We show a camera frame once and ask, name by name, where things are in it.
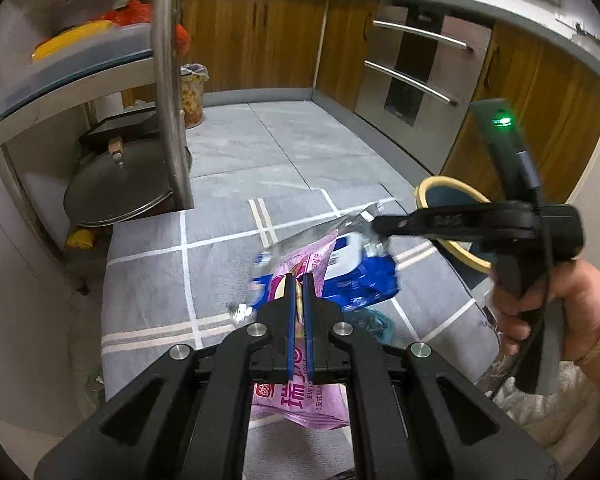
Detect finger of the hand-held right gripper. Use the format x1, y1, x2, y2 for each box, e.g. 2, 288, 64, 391
371, 202, 491, 242

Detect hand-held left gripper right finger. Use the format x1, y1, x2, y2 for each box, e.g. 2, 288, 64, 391
301, 272, 563, 480

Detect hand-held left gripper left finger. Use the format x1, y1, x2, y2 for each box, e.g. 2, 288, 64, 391
34, 272, 301, 480

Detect dark bin with beige rim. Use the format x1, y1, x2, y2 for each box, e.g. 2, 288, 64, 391
414, 176, 496, 273

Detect blue snack packet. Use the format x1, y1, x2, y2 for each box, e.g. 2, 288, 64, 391
247, 200, 401, 311

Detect pink snack packet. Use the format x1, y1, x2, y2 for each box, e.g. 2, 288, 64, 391
252, 230, 351, 431

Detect person's right hand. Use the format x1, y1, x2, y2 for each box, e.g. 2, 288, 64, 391
490, 260, 600, 365

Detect crumpled silver foil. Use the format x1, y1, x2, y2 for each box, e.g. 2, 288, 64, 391
229, 301, 256, 323

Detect teal crumpled wrapper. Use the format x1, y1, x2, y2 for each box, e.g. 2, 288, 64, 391
347, 307, 396, 346

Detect grey mat with white lines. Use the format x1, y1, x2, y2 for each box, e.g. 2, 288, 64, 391
100, 182, 501, 480

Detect stainless steel oven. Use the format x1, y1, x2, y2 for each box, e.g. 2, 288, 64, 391
355, 2, 493, 173

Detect steel pot lid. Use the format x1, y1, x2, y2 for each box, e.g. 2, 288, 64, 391
62, 140, 173, 228

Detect grey kitchen countertop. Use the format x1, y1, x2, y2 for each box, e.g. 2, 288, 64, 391
180, 0, 600, 73

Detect yellow object under rack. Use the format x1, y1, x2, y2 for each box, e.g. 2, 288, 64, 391
64, 227, 96, 251

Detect yellow patterned waste bin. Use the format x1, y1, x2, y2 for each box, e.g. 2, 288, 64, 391
180, 62, 208, 128

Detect wooden kitchen cabinets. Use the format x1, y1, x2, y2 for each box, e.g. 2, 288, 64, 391
122, 0, 600, 203

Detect metal shelf rack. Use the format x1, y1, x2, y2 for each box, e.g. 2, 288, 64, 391
0, 0, 196, 271

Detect grey box with yellow lid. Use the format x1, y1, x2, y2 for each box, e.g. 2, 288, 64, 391
0, 20, 156, 111

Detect large orange plastic bag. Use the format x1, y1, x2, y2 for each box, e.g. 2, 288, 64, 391
102, 0, 191, 56

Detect wooden pot handle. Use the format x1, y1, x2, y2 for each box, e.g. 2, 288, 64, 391
107, 135, 126, 166

